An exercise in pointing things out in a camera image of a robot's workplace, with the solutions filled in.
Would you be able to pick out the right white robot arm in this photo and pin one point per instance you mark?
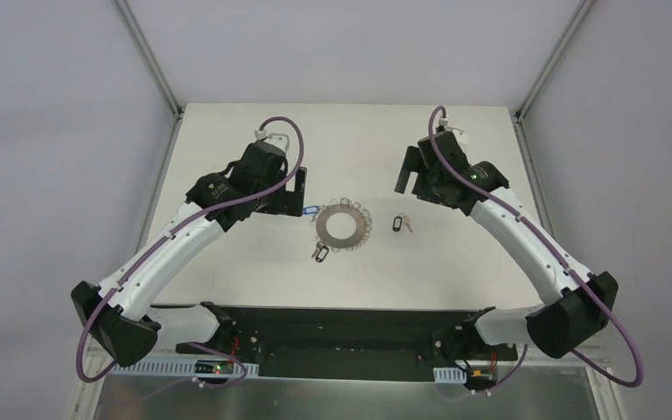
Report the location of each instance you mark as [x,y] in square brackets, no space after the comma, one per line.
[571,295]

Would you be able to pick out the left circuit board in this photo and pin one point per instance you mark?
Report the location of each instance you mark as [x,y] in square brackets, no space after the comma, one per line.
[214,367]

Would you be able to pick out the left aluminium frame post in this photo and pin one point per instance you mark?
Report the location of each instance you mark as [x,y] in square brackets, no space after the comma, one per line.
[143,47]

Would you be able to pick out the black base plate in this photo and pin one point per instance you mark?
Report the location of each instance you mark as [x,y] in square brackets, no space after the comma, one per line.
[350,344]

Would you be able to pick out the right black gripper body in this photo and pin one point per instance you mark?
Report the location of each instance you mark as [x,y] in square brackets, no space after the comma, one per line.
[404,171]

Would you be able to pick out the metal disc with keyrings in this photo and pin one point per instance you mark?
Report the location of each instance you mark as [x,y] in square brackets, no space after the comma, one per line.
[342,225]

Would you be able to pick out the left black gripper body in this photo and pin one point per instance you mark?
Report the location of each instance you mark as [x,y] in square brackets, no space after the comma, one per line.
[297,192]

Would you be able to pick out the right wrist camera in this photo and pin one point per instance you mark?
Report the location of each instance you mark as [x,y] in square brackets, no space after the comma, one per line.
[443,125]

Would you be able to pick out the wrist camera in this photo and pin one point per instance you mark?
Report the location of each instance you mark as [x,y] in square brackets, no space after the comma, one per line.
[443,125]
[280,140]

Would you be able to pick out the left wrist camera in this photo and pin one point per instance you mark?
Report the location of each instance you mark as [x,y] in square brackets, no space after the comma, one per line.
[280,140]

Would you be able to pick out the white slotted cable duct left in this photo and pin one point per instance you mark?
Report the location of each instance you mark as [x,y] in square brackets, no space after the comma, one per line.
[180,367]

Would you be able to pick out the black key tag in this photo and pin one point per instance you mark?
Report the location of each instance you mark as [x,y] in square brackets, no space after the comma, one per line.
[397,223]

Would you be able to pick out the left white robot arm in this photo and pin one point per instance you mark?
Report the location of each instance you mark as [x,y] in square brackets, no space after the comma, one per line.
[119,311]

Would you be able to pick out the black tag on disc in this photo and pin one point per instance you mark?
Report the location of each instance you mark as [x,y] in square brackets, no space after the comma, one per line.
[321,254]

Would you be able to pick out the aluminium frame post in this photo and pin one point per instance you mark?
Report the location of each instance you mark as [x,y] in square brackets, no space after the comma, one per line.
[143,47]
[570,30]

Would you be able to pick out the circuit board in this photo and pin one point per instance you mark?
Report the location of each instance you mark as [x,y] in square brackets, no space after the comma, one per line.
[214,367]
[480,381]

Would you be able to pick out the silver key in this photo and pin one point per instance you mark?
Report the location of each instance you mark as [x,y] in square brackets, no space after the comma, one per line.
[315,251]
[405,222]

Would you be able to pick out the silver key on disc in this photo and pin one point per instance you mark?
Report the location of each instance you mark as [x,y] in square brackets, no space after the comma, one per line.
[315,251]

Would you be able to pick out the white slotted cable duct right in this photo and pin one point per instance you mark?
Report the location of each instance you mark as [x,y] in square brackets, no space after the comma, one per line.
[449,375]

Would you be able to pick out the right aluminium frame post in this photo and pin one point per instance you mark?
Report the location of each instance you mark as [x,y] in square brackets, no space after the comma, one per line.
[570,30]

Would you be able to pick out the white slotted cable duct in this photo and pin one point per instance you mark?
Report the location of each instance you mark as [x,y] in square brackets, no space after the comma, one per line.
[180,367]
[449,375]

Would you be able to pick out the blue key tag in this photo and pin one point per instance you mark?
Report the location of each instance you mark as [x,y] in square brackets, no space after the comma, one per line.
[308,210]

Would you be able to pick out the right circuit board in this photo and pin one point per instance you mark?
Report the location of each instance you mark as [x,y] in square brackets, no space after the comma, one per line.
[480,381]

